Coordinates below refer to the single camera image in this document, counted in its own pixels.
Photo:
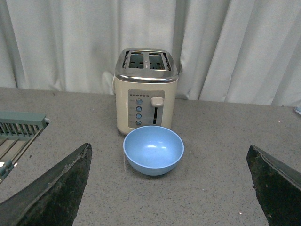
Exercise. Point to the white curtain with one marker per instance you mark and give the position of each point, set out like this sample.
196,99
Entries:
240,51

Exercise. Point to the blue bowl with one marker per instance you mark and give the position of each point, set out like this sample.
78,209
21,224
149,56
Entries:
153,150

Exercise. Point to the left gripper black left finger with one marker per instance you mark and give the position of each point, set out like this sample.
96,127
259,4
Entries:
54,198

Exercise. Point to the clear plastic container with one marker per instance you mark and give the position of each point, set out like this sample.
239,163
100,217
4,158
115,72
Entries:
297,109

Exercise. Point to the green dish rack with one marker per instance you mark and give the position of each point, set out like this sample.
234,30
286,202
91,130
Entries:
17,132

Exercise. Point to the cream two-slot toaster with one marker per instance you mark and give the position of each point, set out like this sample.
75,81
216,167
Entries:
145,84

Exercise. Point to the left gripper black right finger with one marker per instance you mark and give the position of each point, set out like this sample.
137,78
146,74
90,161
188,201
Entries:
277,186

